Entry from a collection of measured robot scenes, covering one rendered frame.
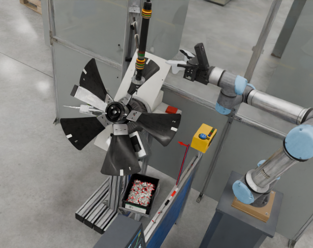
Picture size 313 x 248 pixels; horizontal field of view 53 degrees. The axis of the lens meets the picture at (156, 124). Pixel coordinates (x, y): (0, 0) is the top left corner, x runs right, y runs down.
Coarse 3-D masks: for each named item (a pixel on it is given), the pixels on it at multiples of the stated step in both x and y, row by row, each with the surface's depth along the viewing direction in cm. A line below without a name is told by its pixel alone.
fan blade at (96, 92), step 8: (88, 64) 183; (88, 72) 184; (96, 72) 179; (80, 80) 191; (88, 80) 186; (96, 80) 181; (88, 88) 190; (96, 88) 183; (104, 88) 178; (104, 96) 181
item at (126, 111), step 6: (114, 102) 173; (108, 108) 174; (114, 108) 174; (120, 108) 173; (126, 108) 175; (132, 108) 182; (108, 114) 174; (114, 114) 173; (120, 114) 172; (108, 120) 173; (114, 120) 172; (120, 120) 171
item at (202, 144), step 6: (204, 126) 198; (210, 126) 199; (198, 132) 193; (204, 132) 194; (198, 138) 189; (210, 138) 191; (192, 144) 194; (198, 144) 191; (204, 144) 189; (210, 144) 199; (198, 150) 194; (204, 150) 191
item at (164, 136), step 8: (144, 112) 179; (144, 120) 173; (152, 120) 173; (160, 120) 173; (168, 120) 173; (176, 120) 173; (144, 128) 169; (152, 128) 169; (160, 128) 169; (168, 128) 169; (160, 136) 167; (168, 136) 167
